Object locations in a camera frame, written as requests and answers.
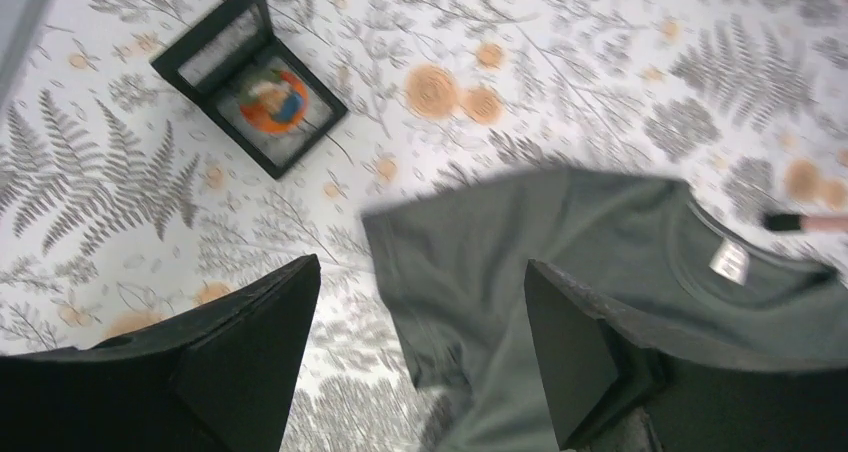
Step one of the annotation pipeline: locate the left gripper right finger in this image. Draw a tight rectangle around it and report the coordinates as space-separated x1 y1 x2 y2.
524 260 847 451

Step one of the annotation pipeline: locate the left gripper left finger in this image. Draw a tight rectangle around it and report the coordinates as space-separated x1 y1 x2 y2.
1 255 321 451

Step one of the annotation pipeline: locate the dark green t-shirt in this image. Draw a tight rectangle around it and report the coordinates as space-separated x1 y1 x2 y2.
363 167 847 451

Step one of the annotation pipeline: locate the black brooch display box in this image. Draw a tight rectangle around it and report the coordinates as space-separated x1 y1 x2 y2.
151 0 348 179

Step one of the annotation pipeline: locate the orange round brooch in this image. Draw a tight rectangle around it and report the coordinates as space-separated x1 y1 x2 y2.
238 68 310 135

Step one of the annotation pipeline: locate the floral table mat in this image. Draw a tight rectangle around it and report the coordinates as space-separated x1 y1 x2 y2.
1 0 847 451

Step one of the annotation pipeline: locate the pink music stand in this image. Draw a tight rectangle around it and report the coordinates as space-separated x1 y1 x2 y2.
761 212 847 233

